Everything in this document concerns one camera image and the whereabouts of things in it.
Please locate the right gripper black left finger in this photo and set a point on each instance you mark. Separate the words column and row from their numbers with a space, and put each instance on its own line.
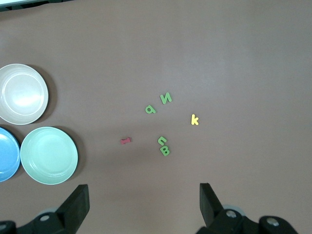
column 70, row 212

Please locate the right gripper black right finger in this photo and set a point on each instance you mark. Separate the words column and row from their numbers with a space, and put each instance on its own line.
column 212, row 212

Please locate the green foam letter B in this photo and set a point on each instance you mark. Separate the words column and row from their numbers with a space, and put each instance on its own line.
column 164, row 150

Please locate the green foam letter J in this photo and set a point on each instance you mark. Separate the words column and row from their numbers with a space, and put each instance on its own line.
column 159, row 140

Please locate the green foam letter a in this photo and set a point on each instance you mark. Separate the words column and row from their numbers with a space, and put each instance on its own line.
column 154, row 111

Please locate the green foam letter N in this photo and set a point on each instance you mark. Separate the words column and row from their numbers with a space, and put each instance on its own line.
column 166, row 98

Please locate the light green plate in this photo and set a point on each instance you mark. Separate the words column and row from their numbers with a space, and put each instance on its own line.
column 48, row 156

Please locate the blue plate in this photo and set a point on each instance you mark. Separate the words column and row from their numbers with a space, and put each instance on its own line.
column 7, row 156

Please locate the red foam letter I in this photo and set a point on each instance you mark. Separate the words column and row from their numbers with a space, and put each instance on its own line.
column 125, row 141

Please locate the yellow foam letter k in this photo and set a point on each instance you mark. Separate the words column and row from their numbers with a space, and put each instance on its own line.
column 192, row 119

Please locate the beige plate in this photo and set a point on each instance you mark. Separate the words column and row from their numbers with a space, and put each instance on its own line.
column 24, row 95

